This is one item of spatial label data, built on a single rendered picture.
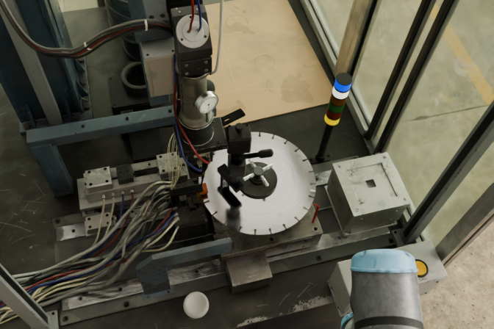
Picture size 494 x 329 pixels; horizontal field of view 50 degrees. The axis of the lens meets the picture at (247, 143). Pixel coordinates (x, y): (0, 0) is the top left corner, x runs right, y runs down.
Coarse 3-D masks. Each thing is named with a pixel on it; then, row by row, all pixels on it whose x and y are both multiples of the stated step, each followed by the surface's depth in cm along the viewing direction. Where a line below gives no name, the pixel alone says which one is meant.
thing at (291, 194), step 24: (264, 144) 157; (288, 144) 158; (216, 168) 152; (288, 168) 153; (216, 192) 148; (240, 192) 148; (288, 192) 149; (312, 192) 149; (216, 216) 144; (240, 216) 144; (264, 216) 144; (288, 216) 145
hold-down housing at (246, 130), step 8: (232, 128) 123; (240, 128) 120; (248, 128) 123; (232, 136) 122; (240, 136) 122; (248, 136) 122; (232, 144) 122; (240, 144) 123; (248, 144) 123; (232, 152) 125; (240, 152) 126; (248, 152) 126; (232, 160) 131; (240, 160) 131; (232, 168) 132; (240, 168) 133; (232, 176) 136
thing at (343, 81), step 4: (340, 76) 146; (344, 76) 146; (348, 76) 146; (336, 80) 145; (340, 80) 145; (344, 80) 145; (348, 80) 145; (352, 80) 145; (336, 84) 146; (340, 84) 144; (344, 84) 144; (348, 84) 144; (336, 88) 147; (340, 88) 145; (344, 88) 145; (348, 88) 146; (344, 92) 146
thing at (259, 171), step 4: (248, 160) 148; (252, 164) 147; (272, 164) 148; (256, 168) 146; (260, 168) 146; (264, 168) 147; (268, 168) 147; (256, 172) 146; (260, 172) 146; (248, 176) 145; (252, 176) 146; (256, 176) 146; (260, 176) 145; (244, 180) 145; (264, 180) 145; (268, 184) 144
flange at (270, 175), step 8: (248, 168) 151; (272, 168) 152; (240, 176) 150; (264, 176) 148; (272, 176) 150; (248, 184) 148; (256, 184) 148; (264, 184) 148; (272, 184) 149; (248, 192) 147; (256, 192) 147; (264, 192) 147
